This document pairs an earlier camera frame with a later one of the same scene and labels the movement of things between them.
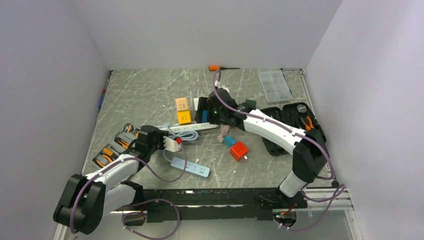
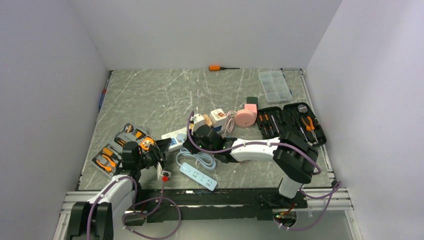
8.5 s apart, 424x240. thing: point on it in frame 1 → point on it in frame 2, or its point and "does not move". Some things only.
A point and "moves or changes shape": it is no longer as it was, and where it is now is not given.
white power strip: x=187 y=127 moves or changes shape
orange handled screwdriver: x=217 y=68 does not move
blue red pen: x=103 y=95 does not move
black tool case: x=297 y=115 does not move
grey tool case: x=120 y=144 does not move
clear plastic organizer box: x=275 y=86 does not move
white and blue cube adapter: x=202 y=115 moves or changes shape
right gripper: x=211 y=119 → x=187 y=144
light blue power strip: x=191 y=166 → x=198 y=176
